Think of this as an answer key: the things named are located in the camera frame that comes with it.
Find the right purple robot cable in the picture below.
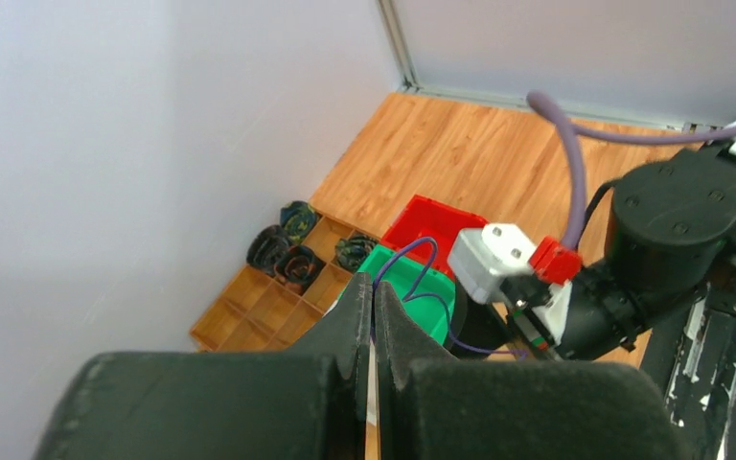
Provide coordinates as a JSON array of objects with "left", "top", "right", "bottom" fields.
[{"left": 525, "top": 90, "right": 736, "bottom": 250}]

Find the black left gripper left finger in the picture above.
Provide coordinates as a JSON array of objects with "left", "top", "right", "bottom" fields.
[{"left": 34, "top": 274, "right": 373, "bottom": 459}]

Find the red plastic bin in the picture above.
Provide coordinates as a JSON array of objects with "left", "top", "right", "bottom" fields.
[{"left": 380, "top": 195, "right": 489, "bottom": 281}]

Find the rolled orange spotted tie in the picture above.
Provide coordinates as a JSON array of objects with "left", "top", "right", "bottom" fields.
[{"left": 274, "top": 245, "right": 326, "bottom": 295}]

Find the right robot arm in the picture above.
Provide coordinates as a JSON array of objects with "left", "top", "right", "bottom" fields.
[{"left": 446, "top": 143, "right": 736, "bottom": 360}]

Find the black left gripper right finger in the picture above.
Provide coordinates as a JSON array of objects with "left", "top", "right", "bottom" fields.
[{"left": 374, "top": 283, "right": 685, "bottom": 459}]

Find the wooden compartment tray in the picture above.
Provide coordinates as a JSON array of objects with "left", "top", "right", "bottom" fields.
[{"left": 190, "top": 209, "right": 378, "bottom": 352}]

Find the green plastic bin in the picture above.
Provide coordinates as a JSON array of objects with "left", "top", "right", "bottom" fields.
[{"left": 335, "top": 243, "right": 458, "bottom": 347}]

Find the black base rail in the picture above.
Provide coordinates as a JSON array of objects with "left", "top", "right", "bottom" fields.
[{"left": 641, "top": 290, "right": 736, "bottom": 459}]

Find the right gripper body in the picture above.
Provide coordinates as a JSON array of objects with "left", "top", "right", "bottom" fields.
[{"left": 444, "top": 279, "right": 571, "bottom": 351}]

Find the rolled dark tie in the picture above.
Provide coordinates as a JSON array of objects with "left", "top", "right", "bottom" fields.
[{"left": 246, "top": 224, "right": 292, "bottom": 277}]

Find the rolled teal yellow tie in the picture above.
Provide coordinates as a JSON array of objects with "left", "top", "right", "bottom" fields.
[{"left": 279, "top": 200, "right": 320, "bottom": 244}]

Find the purple wire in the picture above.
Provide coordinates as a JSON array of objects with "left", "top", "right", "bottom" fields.
[{"left": 371, "top": 236, "right": 529, "bottom": 360}]

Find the rolled green patterned tie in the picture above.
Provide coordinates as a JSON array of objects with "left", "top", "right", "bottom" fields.
[{"left": 334, "top": 233, "right": 378, "bottom": 273}]

